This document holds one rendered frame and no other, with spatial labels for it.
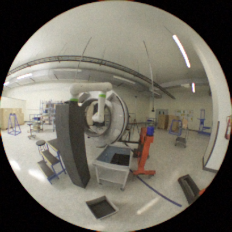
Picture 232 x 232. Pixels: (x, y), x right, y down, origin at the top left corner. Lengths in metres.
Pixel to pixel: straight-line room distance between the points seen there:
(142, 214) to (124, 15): 4.24
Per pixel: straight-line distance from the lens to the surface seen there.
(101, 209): 1.31
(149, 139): 1.11
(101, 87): 0.84
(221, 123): 2.41
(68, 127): 0.75
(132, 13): 2.95
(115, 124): 1.33
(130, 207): 1.35
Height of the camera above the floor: 1.29
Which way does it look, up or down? 3 degrees down
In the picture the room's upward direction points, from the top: 3 degrees clockwise
